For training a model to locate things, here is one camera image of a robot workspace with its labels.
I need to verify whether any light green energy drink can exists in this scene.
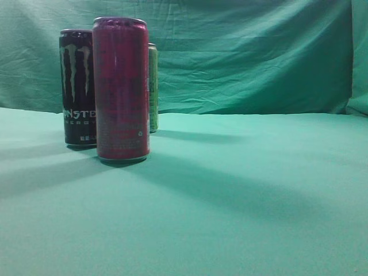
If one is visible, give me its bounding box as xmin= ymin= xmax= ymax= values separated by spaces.
xmin=148 ymin=43 xmax=159 ymax=133

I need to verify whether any pink energy drink can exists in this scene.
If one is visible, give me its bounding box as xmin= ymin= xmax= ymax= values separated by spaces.
xmin=93 ymin=17 xmax=150 ymax=162

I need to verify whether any green cloth backdrop and cover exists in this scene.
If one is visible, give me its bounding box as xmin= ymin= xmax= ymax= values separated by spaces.
xmin=1 ymin=1 xmax=367 ymax=275

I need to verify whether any black Monster energy can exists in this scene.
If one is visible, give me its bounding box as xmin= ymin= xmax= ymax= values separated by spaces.
xmin=59 ymin=29 xmax=97 ymax=148

